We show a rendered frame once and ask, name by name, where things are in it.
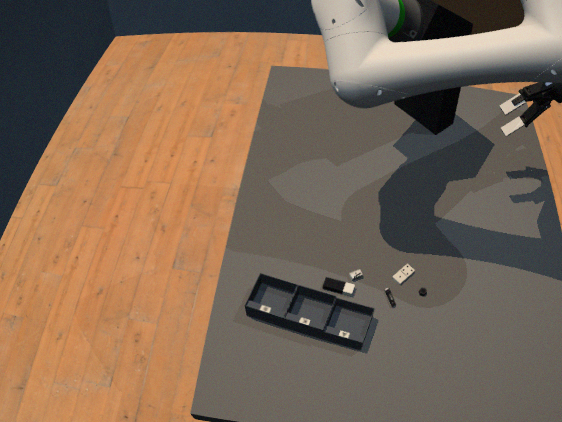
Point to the cream and grey domino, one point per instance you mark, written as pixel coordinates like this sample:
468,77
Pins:
403,274

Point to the dark three-compartment bin rack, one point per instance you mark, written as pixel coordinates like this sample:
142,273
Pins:
270,294

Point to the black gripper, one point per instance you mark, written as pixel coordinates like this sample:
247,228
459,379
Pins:
542,93

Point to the black battery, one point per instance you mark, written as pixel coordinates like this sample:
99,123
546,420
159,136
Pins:
390,297

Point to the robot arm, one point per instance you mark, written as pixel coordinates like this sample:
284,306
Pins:
369,67

